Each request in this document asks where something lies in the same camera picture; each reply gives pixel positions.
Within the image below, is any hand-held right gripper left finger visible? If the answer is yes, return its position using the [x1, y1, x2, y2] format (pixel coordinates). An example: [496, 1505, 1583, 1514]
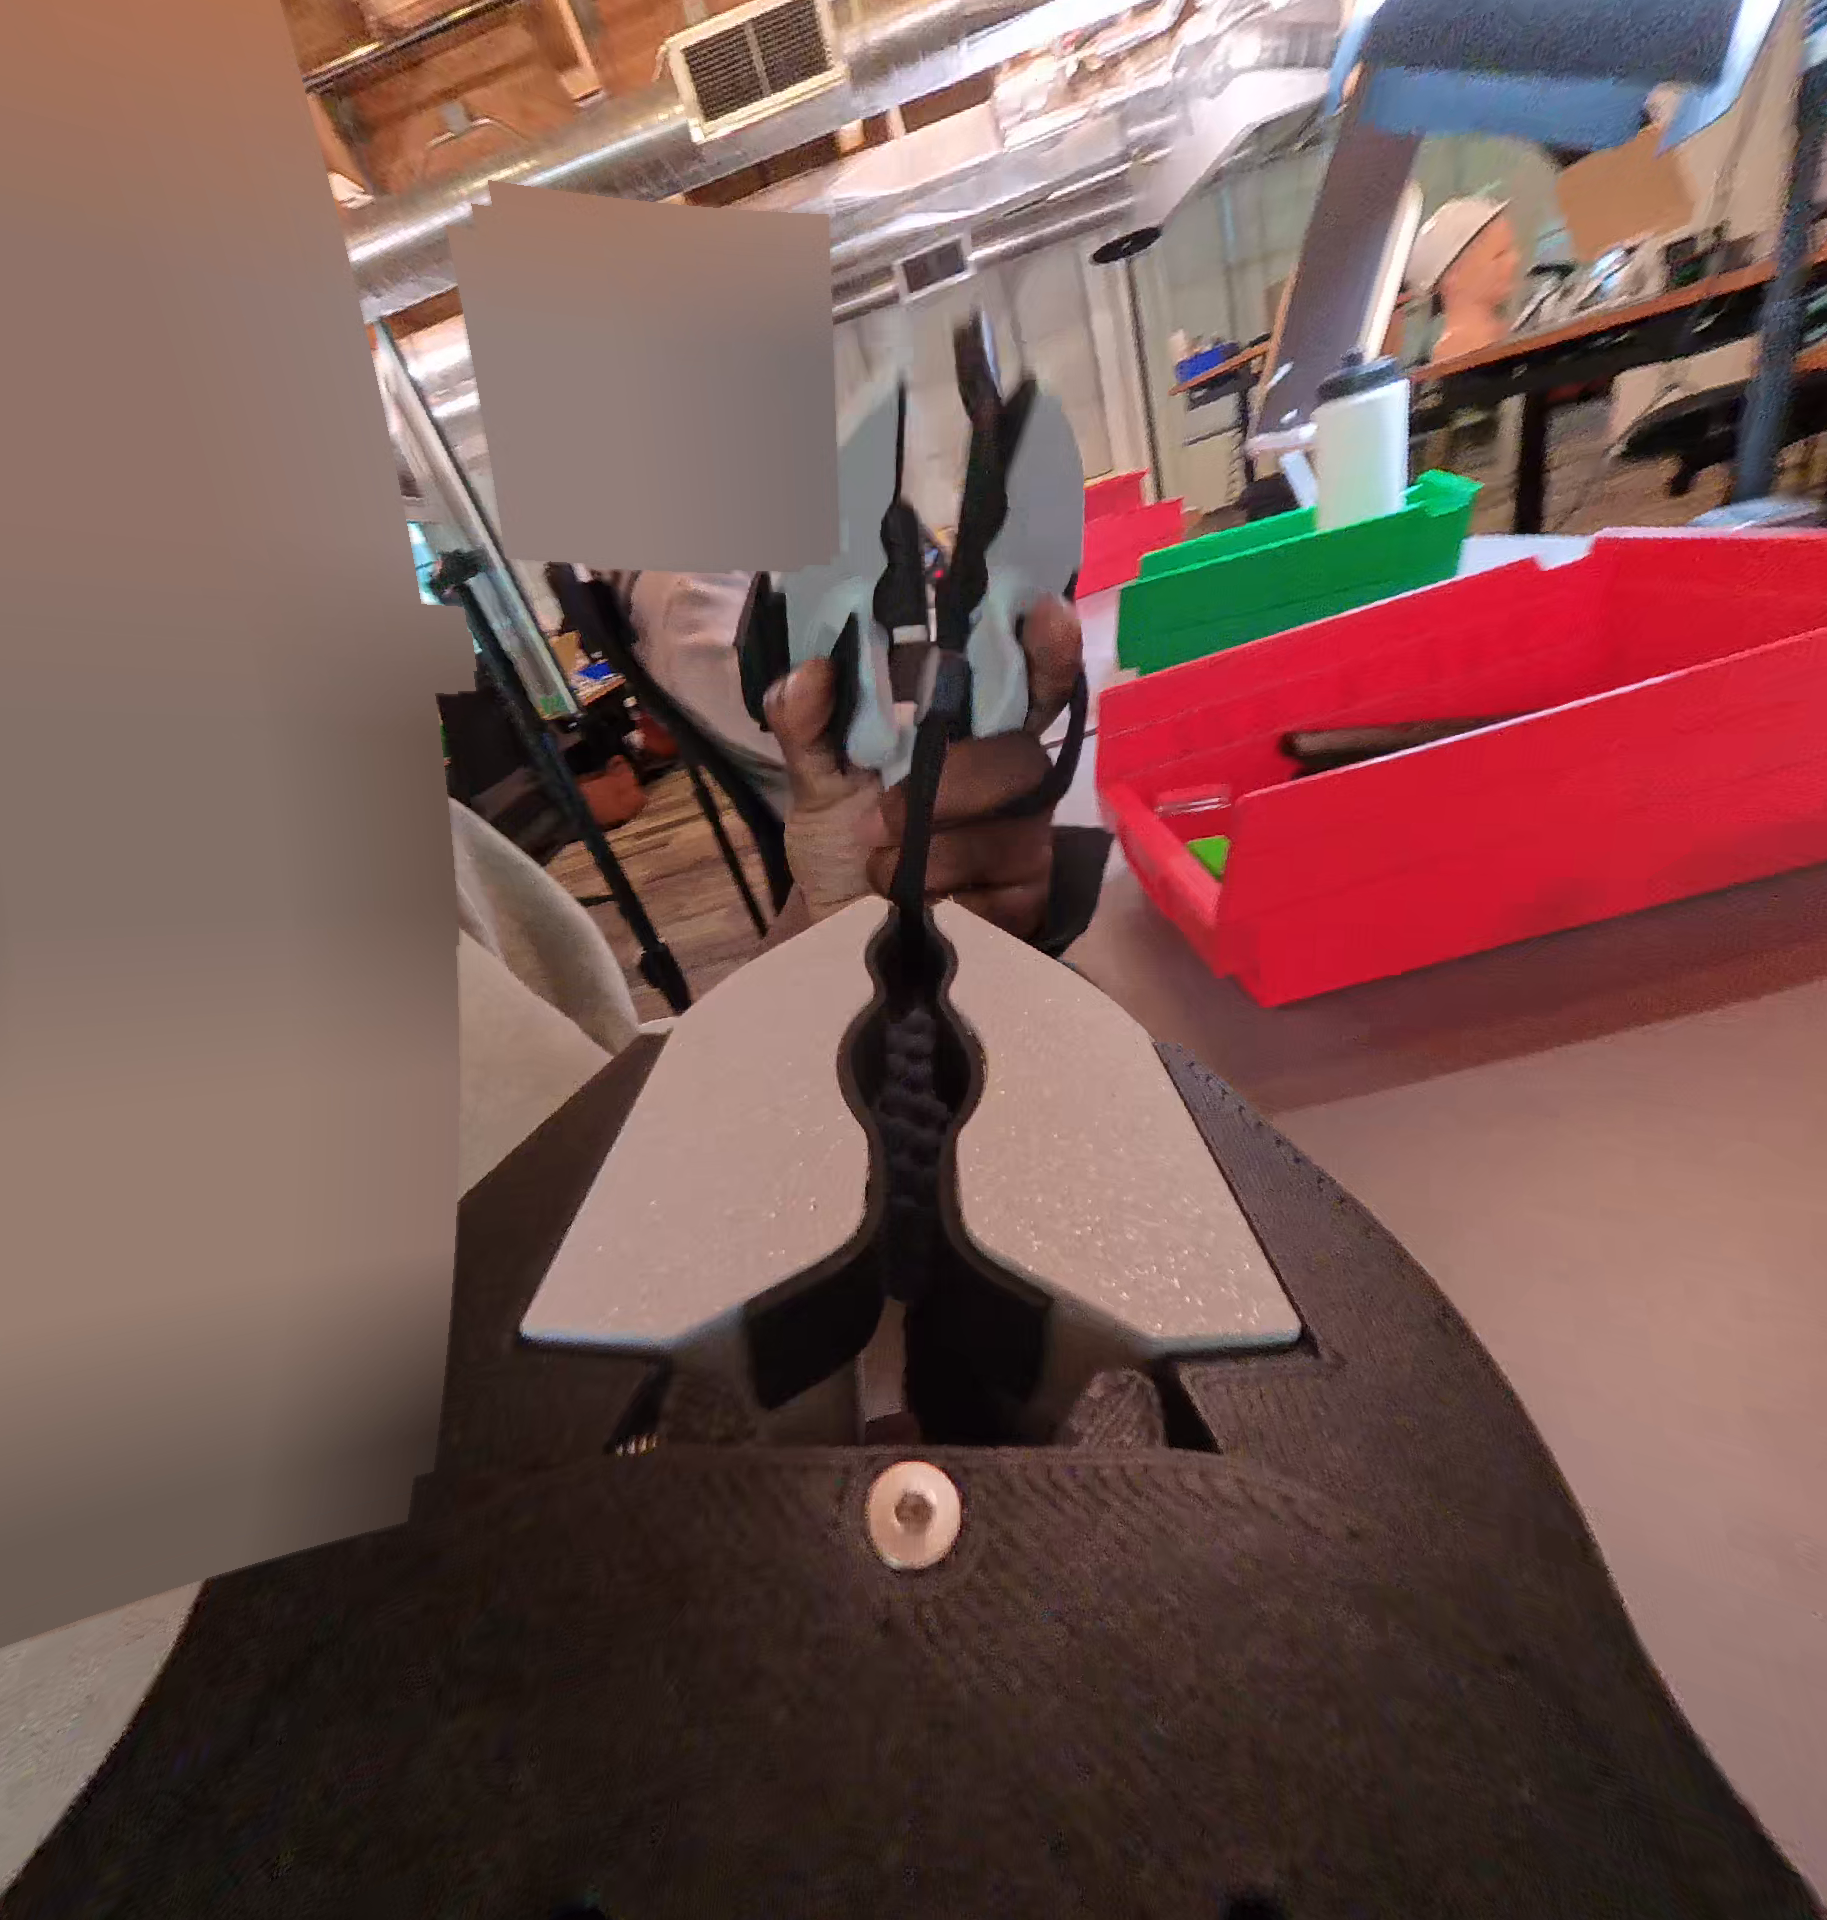
[517, 900, 890, 1412]

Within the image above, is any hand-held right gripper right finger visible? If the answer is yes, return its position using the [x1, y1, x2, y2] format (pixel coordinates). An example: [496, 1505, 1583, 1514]
[928, 903, 1303, 1426]

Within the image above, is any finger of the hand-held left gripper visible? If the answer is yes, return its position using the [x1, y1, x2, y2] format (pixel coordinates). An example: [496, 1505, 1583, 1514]
[951, 303, 1090, 603]
[836, 392, 979, 587]

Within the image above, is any black braided cable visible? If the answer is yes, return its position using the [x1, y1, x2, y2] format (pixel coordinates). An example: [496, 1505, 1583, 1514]
[862, 380, 991, 1306]

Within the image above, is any person's left hand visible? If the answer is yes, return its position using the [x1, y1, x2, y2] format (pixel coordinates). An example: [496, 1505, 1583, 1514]
[760, 598, 1088, 943]

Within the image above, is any small red plastic bin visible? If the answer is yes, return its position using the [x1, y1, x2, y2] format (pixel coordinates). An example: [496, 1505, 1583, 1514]
[1074, 469, 1191, 602]

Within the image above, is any black floor lamp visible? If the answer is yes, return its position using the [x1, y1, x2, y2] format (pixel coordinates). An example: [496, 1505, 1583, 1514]
[1088, 225, 1174, 498]

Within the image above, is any green plastic bin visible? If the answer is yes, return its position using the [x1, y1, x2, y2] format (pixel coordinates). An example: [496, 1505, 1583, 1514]
[1114, 467, 1480, 678]

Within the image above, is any black tripod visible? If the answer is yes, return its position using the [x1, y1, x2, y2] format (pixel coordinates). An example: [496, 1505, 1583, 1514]
[432, 547, 701, 1017]

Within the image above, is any person's beige sweatshirt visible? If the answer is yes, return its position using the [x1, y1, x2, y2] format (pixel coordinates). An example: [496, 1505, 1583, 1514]
[453, 795, 643, 1058]

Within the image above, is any white water bottle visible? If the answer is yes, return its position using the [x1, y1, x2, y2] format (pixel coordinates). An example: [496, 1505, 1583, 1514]
[1309, 354, 1417, 530]

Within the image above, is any dark brown stick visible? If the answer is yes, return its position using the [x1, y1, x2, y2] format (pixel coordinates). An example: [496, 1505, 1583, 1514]
[1278, 715, 1535, 777]

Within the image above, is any white air vent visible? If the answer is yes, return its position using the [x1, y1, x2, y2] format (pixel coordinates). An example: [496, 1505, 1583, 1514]
[663, 0, 845, 145]

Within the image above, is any mannequin head with white cap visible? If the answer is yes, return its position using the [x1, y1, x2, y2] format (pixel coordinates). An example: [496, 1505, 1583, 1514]
[1411, 192, 1526, 359]

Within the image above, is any large red plastic bin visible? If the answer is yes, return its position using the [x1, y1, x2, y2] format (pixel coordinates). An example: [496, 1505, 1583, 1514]
[1093, 525, 1827, 1009]

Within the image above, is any long wooden workbench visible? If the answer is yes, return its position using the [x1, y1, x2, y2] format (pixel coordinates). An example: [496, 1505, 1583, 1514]
[1411, 223, 1827, 539]

